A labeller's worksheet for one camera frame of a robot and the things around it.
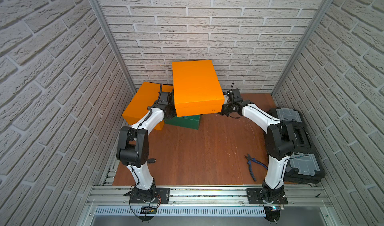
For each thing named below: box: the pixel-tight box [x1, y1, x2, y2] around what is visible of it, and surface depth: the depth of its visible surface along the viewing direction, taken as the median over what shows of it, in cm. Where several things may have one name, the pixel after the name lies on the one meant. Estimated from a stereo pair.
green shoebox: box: [164, 114, 201, 130], surface depth 91 cm
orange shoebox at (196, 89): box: [172, 60, 225, 117], surface depth 77 cm
